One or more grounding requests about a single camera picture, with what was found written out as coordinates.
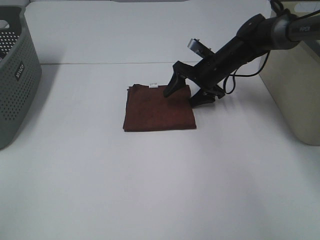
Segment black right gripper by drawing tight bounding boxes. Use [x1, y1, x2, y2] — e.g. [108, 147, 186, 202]
[163, 37, 253, 108]

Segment brown towel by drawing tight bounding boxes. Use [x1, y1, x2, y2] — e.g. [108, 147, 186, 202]
[123, 84, 197, 132]

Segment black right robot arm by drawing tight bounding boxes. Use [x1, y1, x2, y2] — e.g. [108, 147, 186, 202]
[163, 13, 320, 107]

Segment beige storage bin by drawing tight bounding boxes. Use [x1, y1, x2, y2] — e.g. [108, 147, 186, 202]
[259, 0, 320, 146]

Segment grey perforated laundry basket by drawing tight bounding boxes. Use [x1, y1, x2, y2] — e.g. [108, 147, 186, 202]
[0, 5, 42, 149]

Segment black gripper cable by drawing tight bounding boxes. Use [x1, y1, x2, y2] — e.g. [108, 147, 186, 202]
[223, 48, 271, 96]

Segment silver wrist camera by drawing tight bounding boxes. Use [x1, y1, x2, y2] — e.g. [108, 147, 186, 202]
[187, 38, 214, 59]

